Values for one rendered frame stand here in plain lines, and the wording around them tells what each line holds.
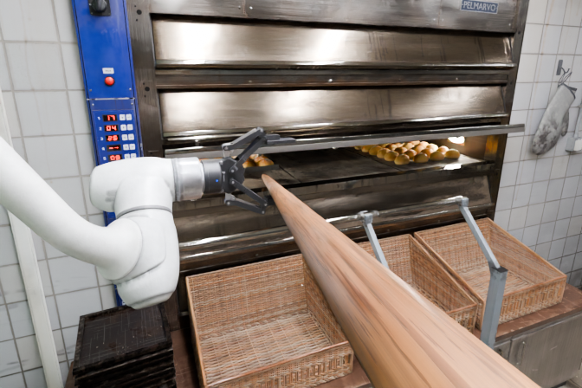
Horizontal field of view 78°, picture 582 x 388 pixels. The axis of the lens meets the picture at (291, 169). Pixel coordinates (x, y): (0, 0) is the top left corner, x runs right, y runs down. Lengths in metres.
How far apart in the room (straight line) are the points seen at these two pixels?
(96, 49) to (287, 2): 0.73
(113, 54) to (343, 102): 0.94
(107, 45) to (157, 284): 0.94
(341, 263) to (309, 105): 1.45
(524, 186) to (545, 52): 0.79
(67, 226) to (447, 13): 1.82
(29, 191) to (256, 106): 1.06
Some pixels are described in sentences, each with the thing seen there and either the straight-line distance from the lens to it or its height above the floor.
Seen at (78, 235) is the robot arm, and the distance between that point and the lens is 0.61.
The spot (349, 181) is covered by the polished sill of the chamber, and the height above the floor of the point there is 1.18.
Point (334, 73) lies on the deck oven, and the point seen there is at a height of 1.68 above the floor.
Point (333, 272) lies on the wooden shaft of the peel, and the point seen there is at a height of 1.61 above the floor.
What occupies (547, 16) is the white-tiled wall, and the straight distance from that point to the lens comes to 2.52.
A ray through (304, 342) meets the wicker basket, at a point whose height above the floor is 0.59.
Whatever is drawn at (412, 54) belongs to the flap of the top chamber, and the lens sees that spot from 1.85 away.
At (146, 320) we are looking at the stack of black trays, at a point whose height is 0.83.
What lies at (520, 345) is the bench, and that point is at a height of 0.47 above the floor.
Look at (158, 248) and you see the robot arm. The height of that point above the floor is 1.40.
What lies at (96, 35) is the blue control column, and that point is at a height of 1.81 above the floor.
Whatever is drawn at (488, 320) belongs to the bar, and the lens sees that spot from 1.75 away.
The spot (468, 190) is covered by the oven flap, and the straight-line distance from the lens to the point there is 2.30.
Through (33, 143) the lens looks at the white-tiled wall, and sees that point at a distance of 1.51.
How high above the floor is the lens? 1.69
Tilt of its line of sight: 15 degrees down
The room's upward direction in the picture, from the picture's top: straight up
